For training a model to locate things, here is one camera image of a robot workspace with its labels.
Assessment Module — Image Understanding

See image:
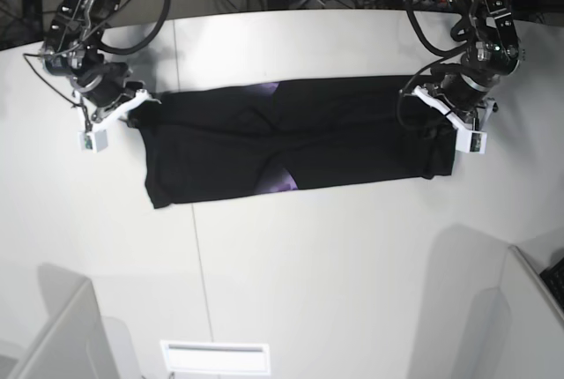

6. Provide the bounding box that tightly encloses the black T-shirt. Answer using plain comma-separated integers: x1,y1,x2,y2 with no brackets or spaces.
130,76,456,209

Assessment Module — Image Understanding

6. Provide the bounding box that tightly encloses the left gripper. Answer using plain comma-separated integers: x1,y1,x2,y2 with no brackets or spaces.
398,72,498,140

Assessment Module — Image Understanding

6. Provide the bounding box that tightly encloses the white partition panel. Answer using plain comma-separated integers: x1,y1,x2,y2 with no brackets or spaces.
1,277,120,378
466,244,564,379

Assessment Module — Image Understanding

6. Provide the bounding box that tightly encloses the white partition panel right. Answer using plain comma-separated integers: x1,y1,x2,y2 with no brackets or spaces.
466,244,564,379

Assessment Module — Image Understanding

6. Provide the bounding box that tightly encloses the white table cable slot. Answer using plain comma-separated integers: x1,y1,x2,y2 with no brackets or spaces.
160,340,271,376

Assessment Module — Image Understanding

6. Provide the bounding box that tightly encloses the white partition panel left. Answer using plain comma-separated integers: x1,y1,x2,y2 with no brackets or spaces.
1,277,120,378

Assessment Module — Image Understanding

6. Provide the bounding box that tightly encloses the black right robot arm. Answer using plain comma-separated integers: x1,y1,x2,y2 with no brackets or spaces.
23,0,171,132

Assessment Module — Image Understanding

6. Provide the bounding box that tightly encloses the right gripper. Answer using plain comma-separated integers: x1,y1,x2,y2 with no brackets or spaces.
70,62,161,132

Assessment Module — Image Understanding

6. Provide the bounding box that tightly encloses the black keyboard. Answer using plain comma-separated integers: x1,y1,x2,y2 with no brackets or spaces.
540,259,564,308

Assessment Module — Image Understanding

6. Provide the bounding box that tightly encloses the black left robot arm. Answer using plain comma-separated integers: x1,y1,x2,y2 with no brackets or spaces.
396,0,522,144

